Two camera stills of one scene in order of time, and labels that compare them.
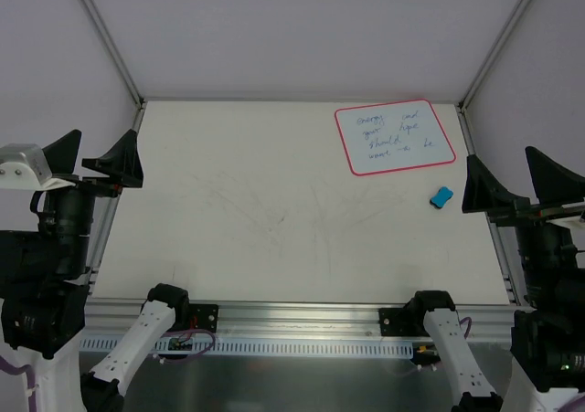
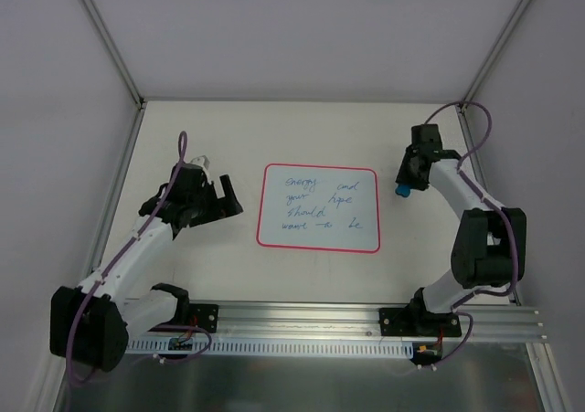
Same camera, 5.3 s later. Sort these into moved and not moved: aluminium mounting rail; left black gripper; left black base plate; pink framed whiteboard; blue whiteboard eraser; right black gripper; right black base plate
Moved: blue whiteboard eraser; right black gripper; pink framed whiteboard; left black gripper
Not moved: left black base plate; right black base plate; aluminium mounting rail
